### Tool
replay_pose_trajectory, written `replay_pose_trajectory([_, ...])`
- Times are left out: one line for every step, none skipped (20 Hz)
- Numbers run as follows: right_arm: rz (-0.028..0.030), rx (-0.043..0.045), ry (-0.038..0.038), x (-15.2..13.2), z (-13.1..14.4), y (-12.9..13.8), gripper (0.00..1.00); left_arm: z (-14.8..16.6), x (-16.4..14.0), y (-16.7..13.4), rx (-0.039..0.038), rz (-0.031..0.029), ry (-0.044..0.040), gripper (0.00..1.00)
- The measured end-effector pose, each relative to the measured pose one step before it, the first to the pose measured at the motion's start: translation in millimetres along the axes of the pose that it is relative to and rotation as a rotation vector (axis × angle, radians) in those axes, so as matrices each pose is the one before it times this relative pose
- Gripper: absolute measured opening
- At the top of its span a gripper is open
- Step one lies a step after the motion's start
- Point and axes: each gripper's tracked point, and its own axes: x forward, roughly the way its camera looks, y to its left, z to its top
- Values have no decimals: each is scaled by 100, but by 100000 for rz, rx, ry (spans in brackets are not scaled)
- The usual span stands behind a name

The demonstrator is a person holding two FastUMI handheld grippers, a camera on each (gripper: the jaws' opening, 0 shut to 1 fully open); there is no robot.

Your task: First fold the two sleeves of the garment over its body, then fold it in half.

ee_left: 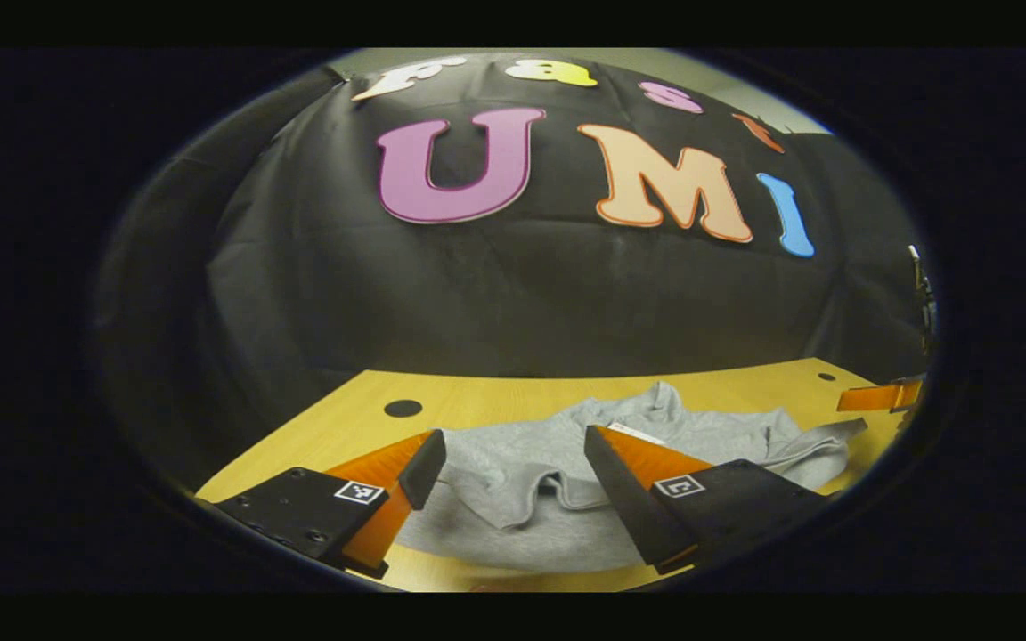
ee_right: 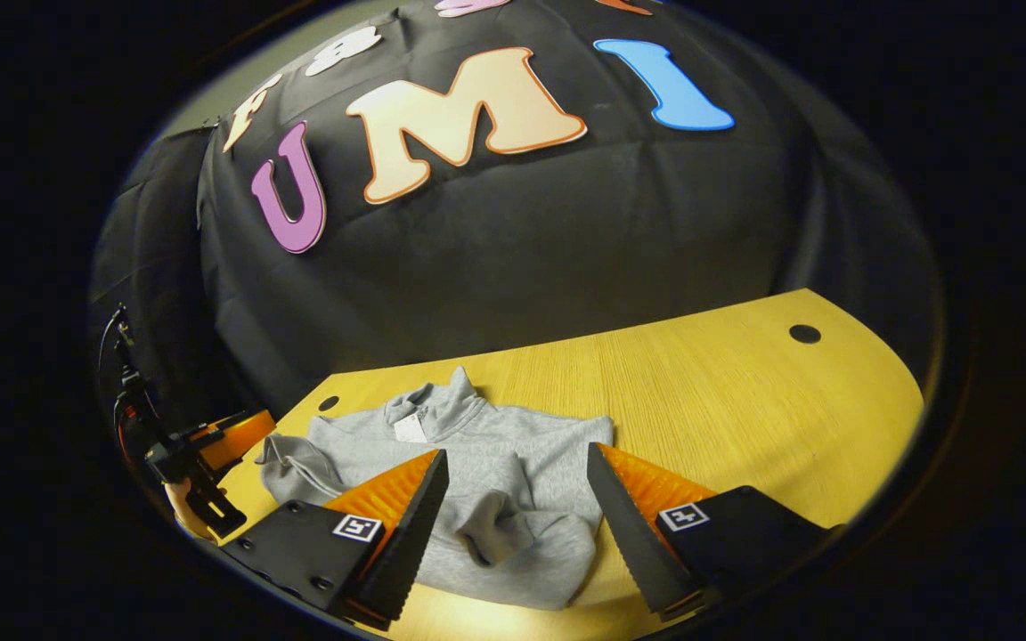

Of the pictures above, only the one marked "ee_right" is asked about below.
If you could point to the black backdrop cloth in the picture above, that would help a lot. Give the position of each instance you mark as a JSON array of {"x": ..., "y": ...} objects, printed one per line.
[{"x": 566, "y": 231}]

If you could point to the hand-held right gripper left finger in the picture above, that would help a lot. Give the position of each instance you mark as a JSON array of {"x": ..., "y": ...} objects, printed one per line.
[{"x": 406, "y": 534}]

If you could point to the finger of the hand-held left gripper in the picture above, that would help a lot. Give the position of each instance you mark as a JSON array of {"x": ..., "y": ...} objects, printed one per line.
[{"x": 241, "y": 436}]

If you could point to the grey sweatshirt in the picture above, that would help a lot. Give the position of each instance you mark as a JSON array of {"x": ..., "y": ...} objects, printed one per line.
[{"x": 513, "y": 481}]

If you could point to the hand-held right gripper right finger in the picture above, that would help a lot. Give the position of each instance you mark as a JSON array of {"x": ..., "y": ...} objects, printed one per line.
[{"x": 629, "y": 525}]

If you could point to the round black table grommet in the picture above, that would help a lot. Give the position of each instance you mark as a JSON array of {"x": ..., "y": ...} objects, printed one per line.
[
  {"x": 329, "y": 402},
  {"x": 804, "y": 334}
]

